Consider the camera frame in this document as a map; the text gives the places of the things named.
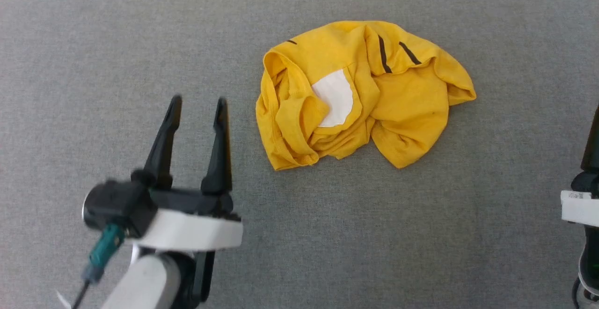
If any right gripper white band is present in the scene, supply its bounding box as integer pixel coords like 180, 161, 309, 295
560, 105, 599, 228

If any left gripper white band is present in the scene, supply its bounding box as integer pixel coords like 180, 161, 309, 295
131, 95, 244, 252

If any yellow cartoon print T-shirt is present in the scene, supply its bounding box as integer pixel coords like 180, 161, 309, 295
256, 20, 477, 171

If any teal cable connector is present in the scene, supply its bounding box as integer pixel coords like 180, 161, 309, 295
83, 223, 126, 285

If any thin black cable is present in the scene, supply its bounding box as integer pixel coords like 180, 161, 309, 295
70, 280, 90, 309

